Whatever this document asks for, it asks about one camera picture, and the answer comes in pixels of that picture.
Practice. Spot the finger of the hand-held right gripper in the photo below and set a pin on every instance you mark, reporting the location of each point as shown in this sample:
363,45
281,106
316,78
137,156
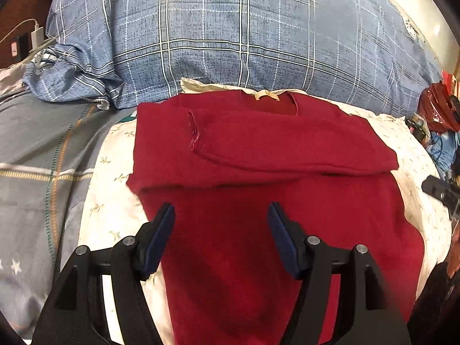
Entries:
440,188

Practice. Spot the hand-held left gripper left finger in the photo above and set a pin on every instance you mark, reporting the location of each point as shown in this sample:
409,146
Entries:
158,244

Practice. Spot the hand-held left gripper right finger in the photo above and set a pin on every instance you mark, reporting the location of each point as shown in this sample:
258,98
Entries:
284,244

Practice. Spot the red sweater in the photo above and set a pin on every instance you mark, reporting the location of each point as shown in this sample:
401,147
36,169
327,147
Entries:
273,187

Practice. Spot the blue crumpled cloth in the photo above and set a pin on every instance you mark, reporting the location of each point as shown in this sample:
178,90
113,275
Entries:
442,149

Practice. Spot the dark small box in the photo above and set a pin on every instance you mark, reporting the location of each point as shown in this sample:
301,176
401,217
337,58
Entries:
417,125

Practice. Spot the cream floral cloth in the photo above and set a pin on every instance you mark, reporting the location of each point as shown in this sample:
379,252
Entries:
107,187

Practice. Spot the red bag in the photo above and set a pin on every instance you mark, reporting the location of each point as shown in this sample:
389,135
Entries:
436,106

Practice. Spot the grey striped bed sheet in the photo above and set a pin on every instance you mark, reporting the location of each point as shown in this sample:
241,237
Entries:
32,172

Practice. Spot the blue plaid quilt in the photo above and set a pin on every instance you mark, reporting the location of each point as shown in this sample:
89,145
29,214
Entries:
222,36

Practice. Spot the white charger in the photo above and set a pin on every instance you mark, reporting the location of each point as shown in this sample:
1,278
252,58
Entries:
37,37

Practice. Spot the wall outlet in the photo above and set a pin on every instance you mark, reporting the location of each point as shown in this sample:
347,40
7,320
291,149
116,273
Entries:
14,47

